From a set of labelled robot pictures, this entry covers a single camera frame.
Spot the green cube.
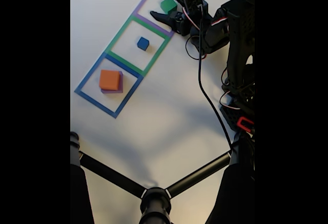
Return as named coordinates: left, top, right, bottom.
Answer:
left=160, top=0, right=178, bottom=14

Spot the small blue cube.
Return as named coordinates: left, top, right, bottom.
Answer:
left=137, top=36, right=150, bottom=51

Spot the orange block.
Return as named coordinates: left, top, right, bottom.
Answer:
left=99, top=69, right=121, bottom=91

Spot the purple tape square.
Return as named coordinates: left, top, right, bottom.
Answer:
left=133, top=0, right=185, bottom=39

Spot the green tape square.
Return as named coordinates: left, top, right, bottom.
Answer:
left=105, top=15, right=170, bottom=77

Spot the purple block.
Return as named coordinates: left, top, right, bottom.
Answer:
left=100, top=71, right=124, bottom=94

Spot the red clamp part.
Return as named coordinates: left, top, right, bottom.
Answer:
left=236, top=116, right=255, bottom=132

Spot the blue tape square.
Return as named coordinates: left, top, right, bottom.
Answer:
left=74, top=51, right=144, bottom=119

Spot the black tripod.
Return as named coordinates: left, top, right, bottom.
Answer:
left=70, top=131, right=255, bottom=224

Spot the black camera cable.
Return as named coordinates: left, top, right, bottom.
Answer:
left=198, top=6, right=234, bottom=157

